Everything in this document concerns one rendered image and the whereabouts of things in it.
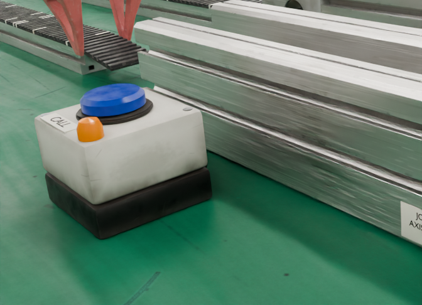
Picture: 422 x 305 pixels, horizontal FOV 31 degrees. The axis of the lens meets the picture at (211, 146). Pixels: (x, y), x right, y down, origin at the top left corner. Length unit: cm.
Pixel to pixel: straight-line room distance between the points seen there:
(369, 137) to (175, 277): 12
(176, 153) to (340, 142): 10
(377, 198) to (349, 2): 31
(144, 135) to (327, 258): 13
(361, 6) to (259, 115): 23
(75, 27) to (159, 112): 31
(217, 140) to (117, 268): 15
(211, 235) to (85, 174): 8
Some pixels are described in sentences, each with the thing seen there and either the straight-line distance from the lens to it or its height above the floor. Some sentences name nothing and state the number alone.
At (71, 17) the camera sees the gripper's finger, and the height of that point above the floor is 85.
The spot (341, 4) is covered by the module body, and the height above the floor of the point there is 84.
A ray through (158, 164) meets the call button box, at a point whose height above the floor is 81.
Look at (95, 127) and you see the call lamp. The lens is 43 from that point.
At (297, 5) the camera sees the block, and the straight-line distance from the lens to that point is 74.
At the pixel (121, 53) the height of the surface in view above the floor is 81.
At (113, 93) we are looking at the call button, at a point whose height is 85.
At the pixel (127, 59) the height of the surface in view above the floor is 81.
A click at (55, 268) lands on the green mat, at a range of 43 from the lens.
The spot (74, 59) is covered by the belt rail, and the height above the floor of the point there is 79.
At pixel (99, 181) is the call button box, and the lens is 44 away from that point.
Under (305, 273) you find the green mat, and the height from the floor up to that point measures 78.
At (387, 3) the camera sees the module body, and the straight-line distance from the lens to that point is 65.
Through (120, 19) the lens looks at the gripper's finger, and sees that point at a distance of 81.
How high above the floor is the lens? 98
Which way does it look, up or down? 21 degrees down
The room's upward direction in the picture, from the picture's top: 7 degrees counter-clockwise
